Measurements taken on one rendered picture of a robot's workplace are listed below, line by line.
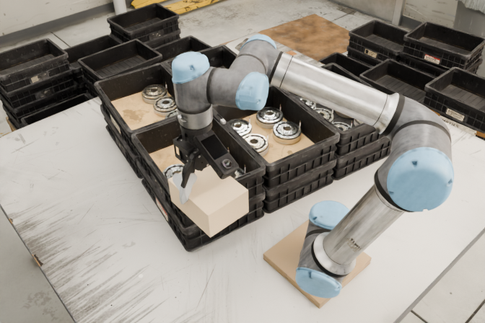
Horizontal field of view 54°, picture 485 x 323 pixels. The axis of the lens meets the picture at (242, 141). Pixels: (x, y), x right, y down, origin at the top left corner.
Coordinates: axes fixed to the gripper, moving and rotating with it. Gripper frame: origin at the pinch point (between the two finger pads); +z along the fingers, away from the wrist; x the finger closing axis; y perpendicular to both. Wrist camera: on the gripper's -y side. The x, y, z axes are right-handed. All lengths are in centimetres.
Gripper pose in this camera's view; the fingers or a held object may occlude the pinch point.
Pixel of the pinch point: (208, 191)
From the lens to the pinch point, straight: 115.3
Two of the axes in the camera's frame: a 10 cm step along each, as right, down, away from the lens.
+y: -6.6, -4.6, 6.0
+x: -7.5, 4.2, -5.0
